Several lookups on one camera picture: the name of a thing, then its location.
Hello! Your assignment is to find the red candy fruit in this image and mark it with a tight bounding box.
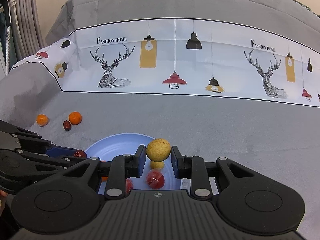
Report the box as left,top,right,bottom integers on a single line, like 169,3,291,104
146,169,165,190

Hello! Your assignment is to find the light blue plate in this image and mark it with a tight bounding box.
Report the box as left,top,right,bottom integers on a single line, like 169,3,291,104
85,133,182,190

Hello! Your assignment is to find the person's left hand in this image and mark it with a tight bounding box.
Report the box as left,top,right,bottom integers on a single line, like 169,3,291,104
0,190,8,215

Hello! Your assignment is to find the grey printed sofa cover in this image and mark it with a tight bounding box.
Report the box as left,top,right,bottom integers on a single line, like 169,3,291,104
1,0,319,239

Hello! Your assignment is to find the dark red jujube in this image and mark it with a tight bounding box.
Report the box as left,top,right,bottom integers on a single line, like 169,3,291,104
73,150,87,158
63,120,72,131

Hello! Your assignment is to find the grey ribbed radiator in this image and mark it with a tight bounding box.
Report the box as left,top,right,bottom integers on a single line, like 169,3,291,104
10,0,44,61

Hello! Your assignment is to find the orange tangerine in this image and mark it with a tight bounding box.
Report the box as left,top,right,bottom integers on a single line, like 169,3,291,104
36,114,49,127
68,112,82,125

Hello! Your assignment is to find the yellow round fruit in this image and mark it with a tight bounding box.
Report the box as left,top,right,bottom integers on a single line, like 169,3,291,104
150,161,164,170
146,138,171,162

